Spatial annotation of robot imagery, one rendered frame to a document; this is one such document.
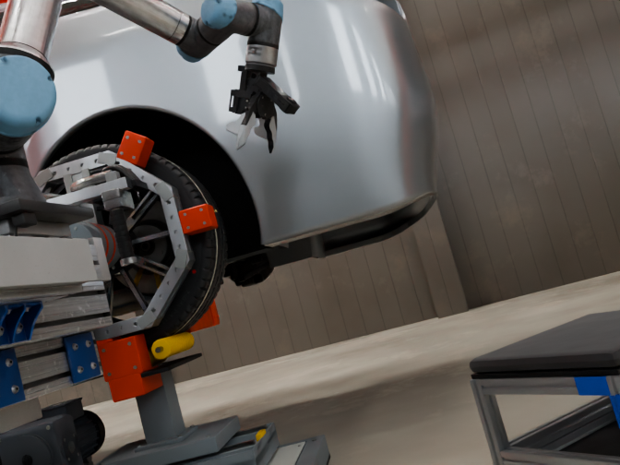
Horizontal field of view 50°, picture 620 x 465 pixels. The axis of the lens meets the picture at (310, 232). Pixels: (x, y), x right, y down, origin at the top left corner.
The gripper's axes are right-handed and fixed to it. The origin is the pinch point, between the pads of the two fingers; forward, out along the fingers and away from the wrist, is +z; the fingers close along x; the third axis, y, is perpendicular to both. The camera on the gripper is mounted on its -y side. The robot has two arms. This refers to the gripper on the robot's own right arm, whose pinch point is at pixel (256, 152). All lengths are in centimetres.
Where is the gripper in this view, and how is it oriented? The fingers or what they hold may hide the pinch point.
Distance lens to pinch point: 158.6
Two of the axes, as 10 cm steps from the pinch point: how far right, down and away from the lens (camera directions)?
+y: -8.8, -1.8, 4.4
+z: -1.4, 9.8, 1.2
